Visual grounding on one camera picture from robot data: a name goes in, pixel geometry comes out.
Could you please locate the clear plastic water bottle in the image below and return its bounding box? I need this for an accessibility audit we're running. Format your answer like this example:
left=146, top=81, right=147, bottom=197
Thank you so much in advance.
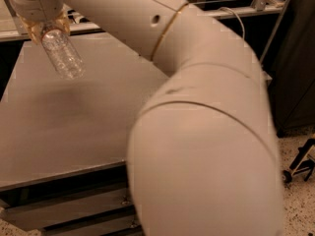
left=41, top=29, right=85, bottom=80

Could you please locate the black wheeled cart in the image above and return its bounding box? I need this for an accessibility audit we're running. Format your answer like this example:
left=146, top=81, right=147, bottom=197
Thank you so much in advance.
left=283, top=138, right=315, bottom=184

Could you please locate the white cable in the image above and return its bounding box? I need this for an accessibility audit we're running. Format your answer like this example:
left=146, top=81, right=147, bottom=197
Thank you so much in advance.
left=219, top=6, right=246, bottom=39

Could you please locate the grey drawer cabinet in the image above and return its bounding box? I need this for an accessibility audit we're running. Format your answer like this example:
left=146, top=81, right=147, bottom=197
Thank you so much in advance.
left=0, top=33, right=167, bottom=236

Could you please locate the metal railing frame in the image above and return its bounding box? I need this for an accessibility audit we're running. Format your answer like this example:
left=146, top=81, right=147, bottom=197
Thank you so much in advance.
left=0, top=0, right=298, bottom=64

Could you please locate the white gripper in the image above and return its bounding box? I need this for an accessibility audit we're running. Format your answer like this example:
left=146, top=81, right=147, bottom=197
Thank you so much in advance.
left=9, top=0, right=70, bottom=44

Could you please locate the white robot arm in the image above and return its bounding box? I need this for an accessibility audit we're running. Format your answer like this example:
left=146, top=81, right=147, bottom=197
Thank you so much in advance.
left=10, top=0, right=284, bottom=236

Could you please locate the dark cabinet at right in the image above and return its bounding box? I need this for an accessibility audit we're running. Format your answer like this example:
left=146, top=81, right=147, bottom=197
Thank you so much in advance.
left=264, top=0, right=315, bottom=137

